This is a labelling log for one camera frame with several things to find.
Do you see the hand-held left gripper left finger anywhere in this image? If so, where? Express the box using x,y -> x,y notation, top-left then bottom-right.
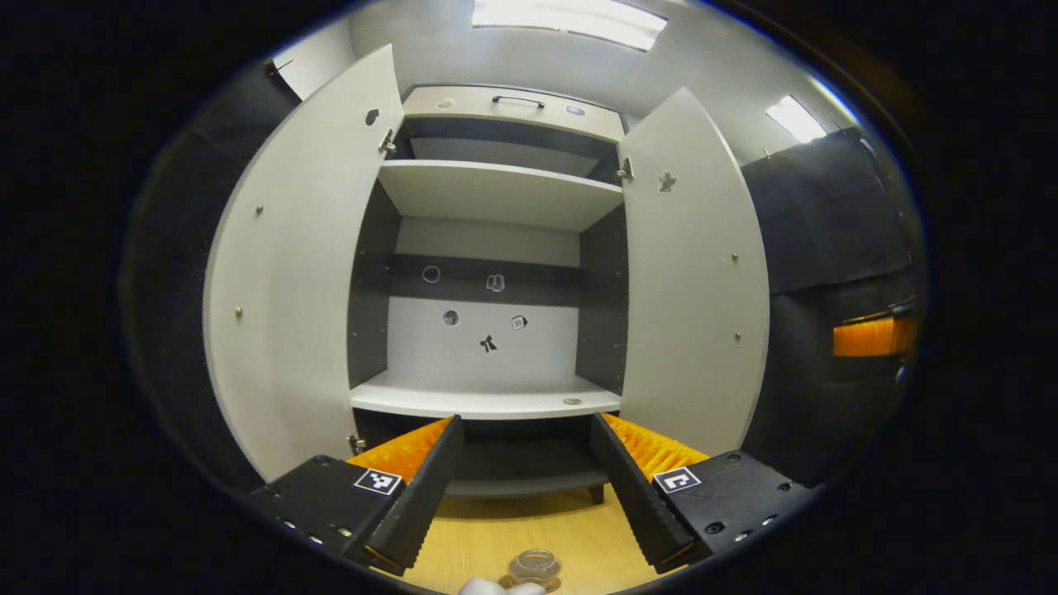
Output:
250,415 -> 464,577

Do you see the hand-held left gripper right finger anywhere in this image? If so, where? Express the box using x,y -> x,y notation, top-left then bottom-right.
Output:
589,412 -> 827,575

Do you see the round brown coaster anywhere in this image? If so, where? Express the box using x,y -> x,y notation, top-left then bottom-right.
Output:
498,572 -> 565,593

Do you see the clear plastic bottle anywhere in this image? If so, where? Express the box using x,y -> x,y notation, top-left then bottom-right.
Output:
507,549 -> 564,589

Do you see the grey cabinet door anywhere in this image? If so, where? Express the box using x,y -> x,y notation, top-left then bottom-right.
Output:
203,44 -> 406,483
618,87 -> 771,458

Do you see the grey wooden cabinet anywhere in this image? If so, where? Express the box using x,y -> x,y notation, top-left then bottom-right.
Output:
347,83 -> 629,505

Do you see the grey cabinet drawer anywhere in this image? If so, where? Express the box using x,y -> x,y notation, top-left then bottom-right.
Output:
402,84 -> 626,143

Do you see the black backdrop cloth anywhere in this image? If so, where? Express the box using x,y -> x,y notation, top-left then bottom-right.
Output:
740,126 -> 922,488
122,58 -> 303,488

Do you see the small ceiling light panel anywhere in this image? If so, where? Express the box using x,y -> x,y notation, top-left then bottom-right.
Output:
764,94 -> 829,145

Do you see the large ceiling light panel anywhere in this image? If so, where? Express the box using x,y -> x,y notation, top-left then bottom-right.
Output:
471,0 -> 669,52

